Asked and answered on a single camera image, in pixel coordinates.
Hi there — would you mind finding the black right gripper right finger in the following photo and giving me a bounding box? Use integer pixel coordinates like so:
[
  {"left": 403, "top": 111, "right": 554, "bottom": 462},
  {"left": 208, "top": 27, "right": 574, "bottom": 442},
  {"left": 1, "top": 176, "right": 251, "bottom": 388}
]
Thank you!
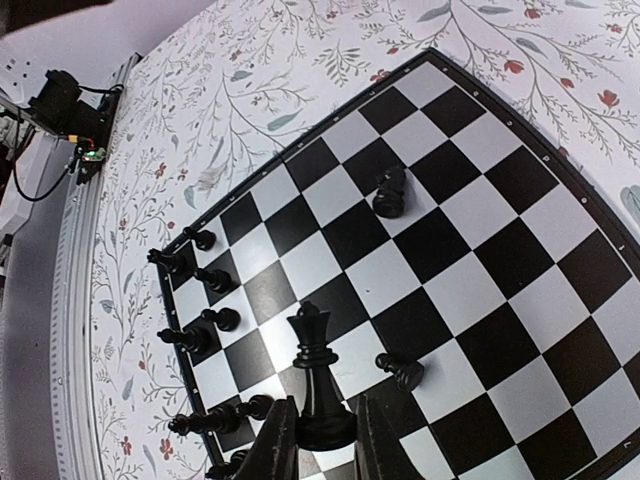
[{"left": 354, "top": 395, "right": 424, "bottom": 480}]

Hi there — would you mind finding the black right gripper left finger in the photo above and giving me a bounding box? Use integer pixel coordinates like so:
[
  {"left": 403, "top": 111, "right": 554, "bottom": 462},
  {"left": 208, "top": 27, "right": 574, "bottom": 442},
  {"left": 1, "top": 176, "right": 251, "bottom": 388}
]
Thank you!
[{"left": 234, "top": 396, "right": 299, "bottom": 480}]

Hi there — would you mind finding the black chess piece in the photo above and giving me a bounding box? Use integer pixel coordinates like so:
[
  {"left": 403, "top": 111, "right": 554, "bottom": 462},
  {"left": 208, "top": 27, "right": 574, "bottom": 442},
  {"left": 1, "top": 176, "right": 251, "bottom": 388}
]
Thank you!
[
  {"left": 200, "top": 307, "right": 241, "bottom": 332},
  {"left": 168, "top": 405, "right": 241, "bottom": 436},
  {"left": 234, "top": 394, "right": 274, "bottom": 421},
  {"left": 157, "top": 327, "right": 212, "bottom": 354}
]

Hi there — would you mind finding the black chess queen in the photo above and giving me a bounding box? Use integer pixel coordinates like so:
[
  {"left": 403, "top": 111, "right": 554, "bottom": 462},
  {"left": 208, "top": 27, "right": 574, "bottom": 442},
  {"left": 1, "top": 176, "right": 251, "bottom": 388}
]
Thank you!
[{"left": 287, "top": 301, "right": 356, "bottom": 452}]

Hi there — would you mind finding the black silver chess board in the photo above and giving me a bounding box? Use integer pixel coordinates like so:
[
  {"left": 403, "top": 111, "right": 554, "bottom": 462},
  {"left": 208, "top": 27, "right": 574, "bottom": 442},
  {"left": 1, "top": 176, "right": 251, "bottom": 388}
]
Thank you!
[{"left": 158, "top": 50, "right": 639, "bottom": 479}]

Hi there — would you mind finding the black chess pawn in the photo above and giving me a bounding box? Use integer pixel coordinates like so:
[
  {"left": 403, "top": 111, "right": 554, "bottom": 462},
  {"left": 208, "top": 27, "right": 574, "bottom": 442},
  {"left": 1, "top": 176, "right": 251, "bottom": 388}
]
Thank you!
[
  {"left": 194, "top": 268, "right": 232, "bottom": 293},
  {"left": 375, "top": 353, "right": 425, "bottom": 393},
  {"left": 183, "top": 227, "right": 217, "bottom": 251},
  {"left": 147, "top": 249, "right": 187, "bottom": 275}
]

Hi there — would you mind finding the black chess knight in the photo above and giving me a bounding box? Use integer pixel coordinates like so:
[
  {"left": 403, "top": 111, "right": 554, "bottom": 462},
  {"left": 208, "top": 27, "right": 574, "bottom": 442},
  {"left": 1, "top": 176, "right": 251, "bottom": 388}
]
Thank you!
[{"left": 372, "top": 166, "right": 406, "bottom": 219}]

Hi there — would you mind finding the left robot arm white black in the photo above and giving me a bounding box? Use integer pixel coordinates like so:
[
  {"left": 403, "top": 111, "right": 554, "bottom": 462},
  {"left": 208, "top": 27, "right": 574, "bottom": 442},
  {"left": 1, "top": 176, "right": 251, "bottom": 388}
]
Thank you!
[{"left": 1, "top": 48, "right": 46, "bottom": 161}]

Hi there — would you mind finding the black chess pawn lying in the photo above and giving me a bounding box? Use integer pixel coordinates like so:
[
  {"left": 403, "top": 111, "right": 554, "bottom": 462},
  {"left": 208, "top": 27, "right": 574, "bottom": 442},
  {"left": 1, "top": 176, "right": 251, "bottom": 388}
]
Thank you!
[{"left": 375, "top": 353, "right": 425, "bottom": 393}]

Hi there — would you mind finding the floral patterned table mat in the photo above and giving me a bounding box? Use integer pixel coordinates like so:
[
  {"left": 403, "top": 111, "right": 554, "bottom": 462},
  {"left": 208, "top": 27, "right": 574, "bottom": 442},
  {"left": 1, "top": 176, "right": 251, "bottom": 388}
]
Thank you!
[{"left": 90, "top": 1, "right": 639, "bottom": 479}]

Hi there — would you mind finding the front aluminium rail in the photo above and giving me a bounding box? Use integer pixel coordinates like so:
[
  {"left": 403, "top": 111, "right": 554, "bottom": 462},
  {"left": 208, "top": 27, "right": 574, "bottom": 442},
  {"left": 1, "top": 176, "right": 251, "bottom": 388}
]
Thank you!
[{"left": 49, "top": 52, "right": 146, "bottom": 480}]

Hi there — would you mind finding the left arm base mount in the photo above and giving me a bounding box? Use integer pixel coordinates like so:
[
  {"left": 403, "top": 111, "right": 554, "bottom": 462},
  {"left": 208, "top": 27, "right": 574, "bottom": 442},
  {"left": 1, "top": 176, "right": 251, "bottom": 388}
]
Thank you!
[{"left": 26, "top": 70, "right": 124, "bottom": 185}]

